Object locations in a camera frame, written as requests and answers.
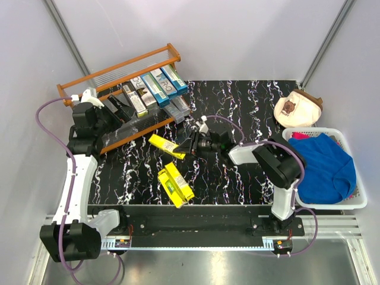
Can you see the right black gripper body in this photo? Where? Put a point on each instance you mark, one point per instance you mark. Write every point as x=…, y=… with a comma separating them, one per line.
x=205, y=145

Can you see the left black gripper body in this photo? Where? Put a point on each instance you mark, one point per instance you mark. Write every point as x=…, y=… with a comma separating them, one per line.
x=107, y=123

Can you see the yellow toothpaste box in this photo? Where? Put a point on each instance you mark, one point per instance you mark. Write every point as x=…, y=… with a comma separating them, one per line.
x=166, y=146
x=183, y=187
x=170, y=189

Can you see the silver black toothpaste box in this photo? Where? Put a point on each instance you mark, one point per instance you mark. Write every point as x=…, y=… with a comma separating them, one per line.
x=145, y=94

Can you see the blue toothpaste box with label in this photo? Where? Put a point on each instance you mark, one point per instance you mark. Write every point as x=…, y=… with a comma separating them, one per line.
x=156, y=90

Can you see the silver toothpaste box angled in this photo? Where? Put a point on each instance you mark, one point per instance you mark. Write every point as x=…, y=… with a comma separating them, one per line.
x=181, y=104

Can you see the blue toothpaste box plain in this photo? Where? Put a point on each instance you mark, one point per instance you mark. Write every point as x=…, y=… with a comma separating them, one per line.
x=164, y=83

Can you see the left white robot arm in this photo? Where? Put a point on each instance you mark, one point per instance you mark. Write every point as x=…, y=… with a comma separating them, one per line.
x=72, y=236

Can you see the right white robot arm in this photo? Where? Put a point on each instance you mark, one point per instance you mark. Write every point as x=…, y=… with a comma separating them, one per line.
x=283, y=165

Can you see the orange wooden shelf rack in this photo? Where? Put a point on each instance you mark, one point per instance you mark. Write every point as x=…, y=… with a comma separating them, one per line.
x=109, y=82

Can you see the pink cloth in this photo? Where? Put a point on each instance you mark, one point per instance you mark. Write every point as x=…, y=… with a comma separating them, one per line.
x=299, y=136

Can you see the blue cloth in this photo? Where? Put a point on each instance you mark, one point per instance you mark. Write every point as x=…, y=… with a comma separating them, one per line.
x=330, y=175

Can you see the white plastic basket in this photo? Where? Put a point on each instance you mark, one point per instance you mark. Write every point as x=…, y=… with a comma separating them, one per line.
x=358, y=198

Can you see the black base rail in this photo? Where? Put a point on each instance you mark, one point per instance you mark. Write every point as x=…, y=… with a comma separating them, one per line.
x=203, y=226

